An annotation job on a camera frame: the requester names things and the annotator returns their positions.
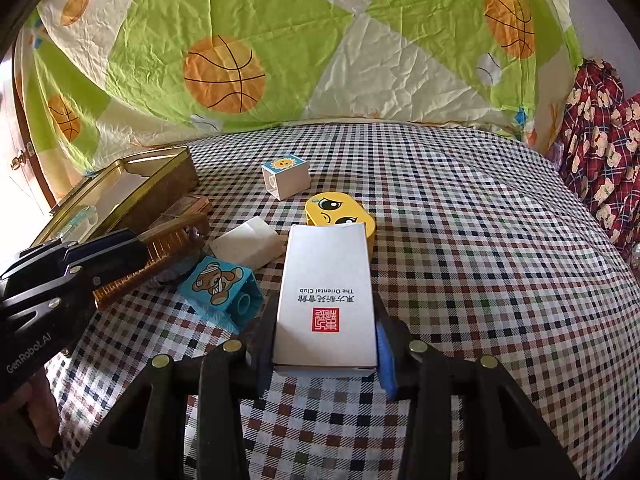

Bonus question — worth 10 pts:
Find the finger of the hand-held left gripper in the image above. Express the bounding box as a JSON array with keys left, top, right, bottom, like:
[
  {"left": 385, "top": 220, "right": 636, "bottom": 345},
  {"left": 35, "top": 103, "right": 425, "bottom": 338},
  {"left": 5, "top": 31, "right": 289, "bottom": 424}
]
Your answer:
[
  {"left": 0, "top": 274, "right": 97, "bottom": 332},
  {"left": 0, "top": 229, "right": 150, "bottom": 287}
]

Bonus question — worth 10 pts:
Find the yellow emoji face block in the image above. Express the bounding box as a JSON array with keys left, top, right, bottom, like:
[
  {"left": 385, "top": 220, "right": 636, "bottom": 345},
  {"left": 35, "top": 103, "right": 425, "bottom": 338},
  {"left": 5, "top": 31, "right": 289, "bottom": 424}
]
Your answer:
[{"left": 305, "top": 191, "right": 377, "bottom": 261}]

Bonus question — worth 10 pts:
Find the small white box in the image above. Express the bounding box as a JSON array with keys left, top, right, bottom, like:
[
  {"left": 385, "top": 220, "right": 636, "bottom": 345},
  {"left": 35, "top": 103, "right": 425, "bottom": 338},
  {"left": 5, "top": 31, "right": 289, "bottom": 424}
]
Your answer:
[{"left": 209, "top": 215, "right": 284, "bottom": 266}]

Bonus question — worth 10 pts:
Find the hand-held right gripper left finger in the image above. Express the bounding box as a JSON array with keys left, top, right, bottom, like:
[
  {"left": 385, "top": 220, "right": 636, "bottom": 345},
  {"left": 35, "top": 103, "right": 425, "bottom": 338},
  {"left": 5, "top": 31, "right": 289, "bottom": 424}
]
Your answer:
[{"left": 62, "top": 292, "right": 280, "bottom": 480}]

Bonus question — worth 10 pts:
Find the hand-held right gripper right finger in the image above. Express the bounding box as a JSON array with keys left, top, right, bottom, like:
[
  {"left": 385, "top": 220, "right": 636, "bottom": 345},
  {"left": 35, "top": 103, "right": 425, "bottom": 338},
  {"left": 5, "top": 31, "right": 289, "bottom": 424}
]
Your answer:
[{"left": 372, "top": 299, "right": 581, "bottom": 480}]

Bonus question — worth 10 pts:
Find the checkered bed sheet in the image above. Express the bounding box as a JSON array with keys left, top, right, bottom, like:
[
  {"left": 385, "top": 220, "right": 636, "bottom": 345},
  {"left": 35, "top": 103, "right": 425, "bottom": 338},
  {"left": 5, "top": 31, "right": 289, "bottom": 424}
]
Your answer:
[{"left": 45, "top": 120, "right": 640, "bottom": 480}]

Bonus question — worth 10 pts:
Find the green basketball print quilt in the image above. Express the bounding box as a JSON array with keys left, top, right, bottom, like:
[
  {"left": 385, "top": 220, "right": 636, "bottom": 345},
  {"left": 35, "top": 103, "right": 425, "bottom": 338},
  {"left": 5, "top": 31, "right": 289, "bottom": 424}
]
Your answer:
[{"left": 15, "top": 0, "right": 583, "bottom": 201}]

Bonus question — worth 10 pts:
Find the blue block with bear print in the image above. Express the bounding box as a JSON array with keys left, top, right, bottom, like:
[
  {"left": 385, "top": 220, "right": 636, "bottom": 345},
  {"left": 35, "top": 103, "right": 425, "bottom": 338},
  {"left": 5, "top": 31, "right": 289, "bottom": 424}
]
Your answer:
[{"left": 179, "top": 256, "right": 264, "bottom": 333}]

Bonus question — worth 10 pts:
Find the gold rectangular tin box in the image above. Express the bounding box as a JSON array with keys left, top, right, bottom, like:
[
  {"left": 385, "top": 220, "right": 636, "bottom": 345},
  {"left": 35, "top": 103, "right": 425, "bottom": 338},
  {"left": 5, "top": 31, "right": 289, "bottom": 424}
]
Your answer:
[{"left": 30, "top": 146, "right": 201, "bottom": 248}]

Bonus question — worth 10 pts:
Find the brass cabinet handle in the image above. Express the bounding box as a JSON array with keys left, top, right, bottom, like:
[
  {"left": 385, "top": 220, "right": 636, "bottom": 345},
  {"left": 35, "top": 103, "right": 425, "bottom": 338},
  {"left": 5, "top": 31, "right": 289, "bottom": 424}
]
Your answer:
[{"left": 11, "top": 142, "right": 36, "bottom": 170}]

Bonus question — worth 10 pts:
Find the white block with sun print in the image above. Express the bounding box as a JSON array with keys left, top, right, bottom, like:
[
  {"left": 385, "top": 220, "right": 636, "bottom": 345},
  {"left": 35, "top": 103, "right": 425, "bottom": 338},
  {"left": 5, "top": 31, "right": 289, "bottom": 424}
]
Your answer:
[{"left": 261, "top": 155, "right": 310, "bottom": 202}]

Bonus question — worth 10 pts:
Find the wooden cabinet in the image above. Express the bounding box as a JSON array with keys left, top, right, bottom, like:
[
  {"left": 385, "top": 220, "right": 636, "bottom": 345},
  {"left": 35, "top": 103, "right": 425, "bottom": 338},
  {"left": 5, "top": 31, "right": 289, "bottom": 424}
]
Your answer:
[{"left": 10, "top": 25, "right": 58, "bottom": 211}]

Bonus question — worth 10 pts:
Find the white rectangular cardboard box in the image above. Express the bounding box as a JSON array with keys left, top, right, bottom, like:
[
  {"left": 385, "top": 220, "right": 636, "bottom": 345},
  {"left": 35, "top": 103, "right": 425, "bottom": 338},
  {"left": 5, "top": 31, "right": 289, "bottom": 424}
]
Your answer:
[{"left": 271, "top": 224, "right": 379, "bottom": 378}]

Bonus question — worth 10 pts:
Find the red plaid bear print cloth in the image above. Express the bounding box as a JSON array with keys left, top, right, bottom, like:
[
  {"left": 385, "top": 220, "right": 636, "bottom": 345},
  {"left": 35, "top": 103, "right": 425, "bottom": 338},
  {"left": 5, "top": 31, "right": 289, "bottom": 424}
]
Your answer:
[{"left": 545, "top": 57, "right": 640, "bottom": 261}]

